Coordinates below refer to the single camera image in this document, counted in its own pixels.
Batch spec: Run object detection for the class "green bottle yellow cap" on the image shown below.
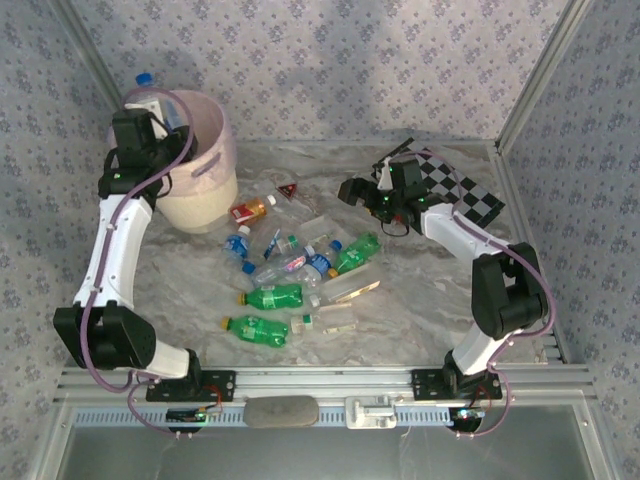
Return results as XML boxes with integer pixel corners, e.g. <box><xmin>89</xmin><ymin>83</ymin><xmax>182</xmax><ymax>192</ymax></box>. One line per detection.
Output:
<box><xmin>327</xmin><ymin>232</ymin><xmax>383</xmax><ymax>279</ymax></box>
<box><xmin>236</xmin><ymin>283</ymin><xmax>305</xmax><ymax>310</ymax></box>
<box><xmin>221</xmin><ymin>314</ymin><xmax>291</xmax><ymax>348</ymax></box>

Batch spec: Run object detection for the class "large clear bottle blue cap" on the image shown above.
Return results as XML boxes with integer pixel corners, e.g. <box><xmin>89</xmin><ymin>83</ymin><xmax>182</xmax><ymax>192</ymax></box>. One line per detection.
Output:
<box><xmin>122</xmin><ymin>72</ymin><xmax>187</xmax><ymax>132</ymax></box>

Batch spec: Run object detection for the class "clear bottle colourful label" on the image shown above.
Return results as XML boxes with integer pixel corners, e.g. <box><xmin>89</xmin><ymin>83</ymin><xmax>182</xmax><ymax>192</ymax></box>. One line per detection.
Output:
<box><xmin>242</xmin><ymin>252</ymin><xmax>310</xmax><ymax>289</ymax></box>

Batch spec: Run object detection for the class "cream plastic bin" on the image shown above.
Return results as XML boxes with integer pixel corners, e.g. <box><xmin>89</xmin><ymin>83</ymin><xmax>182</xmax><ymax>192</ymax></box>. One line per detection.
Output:
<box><xmin>110</xmin><ymin>89</ymin><xmax>239</xmax><ymax>235</ymax></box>

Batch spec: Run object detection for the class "pink translucent bin liner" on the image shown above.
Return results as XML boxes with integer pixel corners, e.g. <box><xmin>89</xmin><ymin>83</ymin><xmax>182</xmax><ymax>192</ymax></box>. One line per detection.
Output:
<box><xmin>108</xmin><ymin>89</ymin><xmax>237</xmax><ymax>199</ymax></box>

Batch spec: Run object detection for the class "black and white chessboard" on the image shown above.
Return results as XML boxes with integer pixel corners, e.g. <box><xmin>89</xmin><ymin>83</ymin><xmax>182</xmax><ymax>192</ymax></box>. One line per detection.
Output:
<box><xmin>372</xmin><ymin>137</ymin><xmax>506</xmax><ymax>229</ymax></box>

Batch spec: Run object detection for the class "small clear plastic box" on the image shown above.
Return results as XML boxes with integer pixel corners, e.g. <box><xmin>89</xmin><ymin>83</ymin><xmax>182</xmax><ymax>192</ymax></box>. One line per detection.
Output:
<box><xmin>299</xmin><ymin>214</ymin><xmax>335</xmax><ymax>242</ymax></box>

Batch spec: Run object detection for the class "clear box tan edge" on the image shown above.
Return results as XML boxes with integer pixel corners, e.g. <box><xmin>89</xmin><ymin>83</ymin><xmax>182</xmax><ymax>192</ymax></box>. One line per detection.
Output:
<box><xmin>319</xmin><ymin>263</ymin><xmax>382</xmax><ymax>304</ymax></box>

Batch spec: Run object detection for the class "amber bottle red label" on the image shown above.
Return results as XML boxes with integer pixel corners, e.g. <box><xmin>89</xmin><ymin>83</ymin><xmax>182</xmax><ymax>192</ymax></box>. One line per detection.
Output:
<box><xmin>228</xmin><ymin>194</ymin><xmax>278</xmax><ymax>225</ymax></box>

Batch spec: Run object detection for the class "blue label bottle white cap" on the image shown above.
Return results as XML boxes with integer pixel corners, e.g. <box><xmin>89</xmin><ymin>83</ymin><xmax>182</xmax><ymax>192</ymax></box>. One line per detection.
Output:
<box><xmin>222</xmin><ymin>224</ymin><xmax>253</xmax><ymax>265</ymax></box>

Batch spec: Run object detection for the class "clear bottle narrow blue label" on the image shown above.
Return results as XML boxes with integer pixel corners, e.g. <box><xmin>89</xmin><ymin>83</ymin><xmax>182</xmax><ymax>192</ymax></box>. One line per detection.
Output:
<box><xmin>249</xmin><ymin>227</ymin><xmax>284</xmax><ymax>262</ymax></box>

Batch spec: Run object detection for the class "clear bottle green white label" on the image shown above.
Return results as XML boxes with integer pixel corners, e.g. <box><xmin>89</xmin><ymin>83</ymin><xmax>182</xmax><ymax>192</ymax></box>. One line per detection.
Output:
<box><xmin>290</xmin><ymin>313</ymin><xmax>361</xmax><ymax>337</ymax></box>

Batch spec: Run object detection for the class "small circuit board green LED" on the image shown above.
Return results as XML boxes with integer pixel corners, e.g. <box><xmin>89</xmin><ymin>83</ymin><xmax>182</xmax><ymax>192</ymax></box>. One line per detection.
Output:
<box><xmin>167</xmin><ymin>407</ymin><xmax>209</xmax><ymax>425</ymax></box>
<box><xmin>448</xmin><ymin>407</ymin><xmax>487</xmax><ymax>432</ymax></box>

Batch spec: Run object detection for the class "grey oval pad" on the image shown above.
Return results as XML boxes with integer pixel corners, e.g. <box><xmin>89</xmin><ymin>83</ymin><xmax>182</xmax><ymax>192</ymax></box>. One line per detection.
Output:
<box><xmin>243</xmin><ymin>395</ymin><xmax>320</xmax><ymax>430</ymax></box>

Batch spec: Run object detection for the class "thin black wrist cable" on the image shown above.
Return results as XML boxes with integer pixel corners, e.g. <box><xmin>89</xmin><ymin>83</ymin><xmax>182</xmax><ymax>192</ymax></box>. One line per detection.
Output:
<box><xmin>382</xmin><ymin>219</ymin><xmax>414</xmax><ymax>239</ymax></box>

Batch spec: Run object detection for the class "aluminium frame corner post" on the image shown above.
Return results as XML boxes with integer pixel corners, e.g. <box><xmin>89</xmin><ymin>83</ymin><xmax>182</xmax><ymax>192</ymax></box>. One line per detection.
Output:
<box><xmin>49</xmin><ymin>0</ymin><xmax>129</xmax><ymax>114</ymax></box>
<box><xmin>493</xmin><ymin>0</ymin><xmax>599</xmax><ymax>154</ymax></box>

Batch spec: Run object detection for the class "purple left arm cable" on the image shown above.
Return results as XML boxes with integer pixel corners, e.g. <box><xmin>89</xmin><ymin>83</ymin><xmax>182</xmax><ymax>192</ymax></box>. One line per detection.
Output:
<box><xmin>81</xmin><ymin>87</ymin><xmax>199</xmax><ymax>437</ymax></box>

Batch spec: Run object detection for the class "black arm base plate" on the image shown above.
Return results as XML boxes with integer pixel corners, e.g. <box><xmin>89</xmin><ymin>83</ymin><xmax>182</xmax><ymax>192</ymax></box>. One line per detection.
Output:
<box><xmin>145</xmin><ymin>369</ymin><xmax>237</xmax><ymax>403</ymax></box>
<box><xmin>411</xmin><ymin>368</ymin><xmax>503</xmax><ymax>401</ymax></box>

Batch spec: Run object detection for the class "aluminium mounting rail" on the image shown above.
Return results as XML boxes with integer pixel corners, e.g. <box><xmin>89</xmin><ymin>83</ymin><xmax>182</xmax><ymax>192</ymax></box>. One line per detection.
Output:
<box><xmin>54</xmin><ymin>364</ymin><xmax>596</xmax><ymax>404</ymax></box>

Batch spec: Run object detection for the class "white plastic bracket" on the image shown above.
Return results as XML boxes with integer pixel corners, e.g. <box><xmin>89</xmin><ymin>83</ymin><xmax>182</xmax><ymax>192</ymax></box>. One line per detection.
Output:
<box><xmin>344</xmin><ymin>394</ymin><xmax>399</xmax><ymax>430</ymax></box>

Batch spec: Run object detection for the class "slotted grey cable duct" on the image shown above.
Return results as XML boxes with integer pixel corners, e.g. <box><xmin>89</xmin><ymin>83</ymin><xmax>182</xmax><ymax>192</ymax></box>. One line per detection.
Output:
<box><xmin>74</xmin><ymin>407</ymin><xmax>581</xmax><ymax>429</ymax></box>

